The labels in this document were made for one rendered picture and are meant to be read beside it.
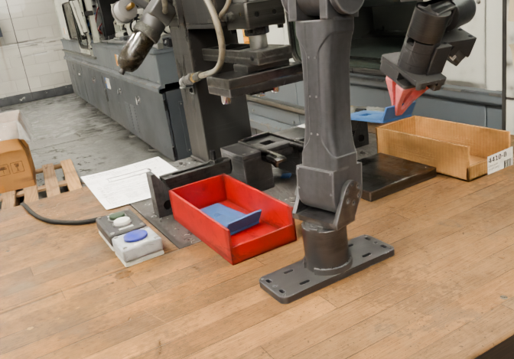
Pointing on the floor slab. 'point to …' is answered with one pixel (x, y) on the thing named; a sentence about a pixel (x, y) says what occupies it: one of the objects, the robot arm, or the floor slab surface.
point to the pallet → (10, 200)
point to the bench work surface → (271, 327)
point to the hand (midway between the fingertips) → (398, 110)
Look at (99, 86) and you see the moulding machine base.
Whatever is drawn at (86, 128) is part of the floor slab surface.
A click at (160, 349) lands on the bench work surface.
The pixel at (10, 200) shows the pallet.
